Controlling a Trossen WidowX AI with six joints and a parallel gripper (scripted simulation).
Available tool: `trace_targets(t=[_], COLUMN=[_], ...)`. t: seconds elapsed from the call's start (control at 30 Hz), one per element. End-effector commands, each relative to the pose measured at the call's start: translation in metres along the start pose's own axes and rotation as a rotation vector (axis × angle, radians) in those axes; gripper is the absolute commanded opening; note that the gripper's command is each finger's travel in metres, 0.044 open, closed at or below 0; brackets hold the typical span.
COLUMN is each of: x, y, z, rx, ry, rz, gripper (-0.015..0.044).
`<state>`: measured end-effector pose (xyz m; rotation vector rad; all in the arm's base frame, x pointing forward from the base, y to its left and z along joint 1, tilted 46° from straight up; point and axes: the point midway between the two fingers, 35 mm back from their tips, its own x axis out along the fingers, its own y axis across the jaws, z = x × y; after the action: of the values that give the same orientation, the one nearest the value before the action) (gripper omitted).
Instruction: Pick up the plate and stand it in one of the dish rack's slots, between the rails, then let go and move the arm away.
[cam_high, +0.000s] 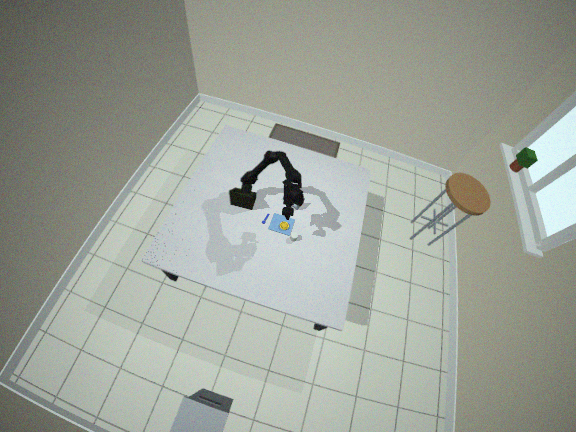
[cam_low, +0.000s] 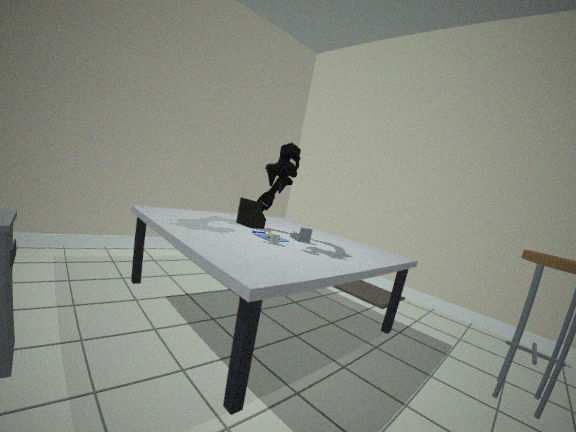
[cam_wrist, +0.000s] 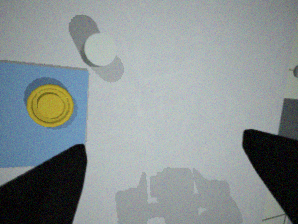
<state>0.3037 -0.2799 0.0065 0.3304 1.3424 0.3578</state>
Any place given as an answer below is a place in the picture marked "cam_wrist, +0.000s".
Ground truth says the yellow plate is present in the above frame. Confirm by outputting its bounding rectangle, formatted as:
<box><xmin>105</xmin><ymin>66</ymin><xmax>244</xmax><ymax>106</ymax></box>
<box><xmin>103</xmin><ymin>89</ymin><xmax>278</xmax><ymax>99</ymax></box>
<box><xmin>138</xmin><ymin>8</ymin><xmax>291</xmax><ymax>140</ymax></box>
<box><xmin>26</xmin><ymin>84</ymin><xmax>74</xmax><ymax>127</ymax></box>

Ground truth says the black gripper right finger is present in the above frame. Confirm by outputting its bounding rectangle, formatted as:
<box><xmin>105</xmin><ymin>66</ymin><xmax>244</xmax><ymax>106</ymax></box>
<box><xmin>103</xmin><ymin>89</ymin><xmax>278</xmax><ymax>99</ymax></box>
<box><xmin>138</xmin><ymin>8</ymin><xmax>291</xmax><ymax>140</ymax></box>
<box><xmin>242</xmin><ymin>129</ymin><xmax>298</xmax><ymax>224</ymax></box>

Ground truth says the blue flat mat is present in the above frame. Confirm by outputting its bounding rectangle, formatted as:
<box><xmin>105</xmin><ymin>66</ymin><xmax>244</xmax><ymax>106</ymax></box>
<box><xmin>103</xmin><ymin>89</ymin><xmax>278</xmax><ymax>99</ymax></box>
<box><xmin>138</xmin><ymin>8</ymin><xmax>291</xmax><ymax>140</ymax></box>
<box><xmin>0</xmin><ymin>62</ymin><xmax>89</xmax><ymax>168</ymax></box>

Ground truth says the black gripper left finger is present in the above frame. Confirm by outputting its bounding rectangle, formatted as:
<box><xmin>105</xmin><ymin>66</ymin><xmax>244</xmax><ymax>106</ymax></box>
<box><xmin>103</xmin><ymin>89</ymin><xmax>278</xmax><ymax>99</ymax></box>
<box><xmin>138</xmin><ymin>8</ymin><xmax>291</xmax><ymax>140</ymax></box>
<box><xmin>0</xmin><ymin>144</ymin><xmax>87</xmax><ymax>224</ymax></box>

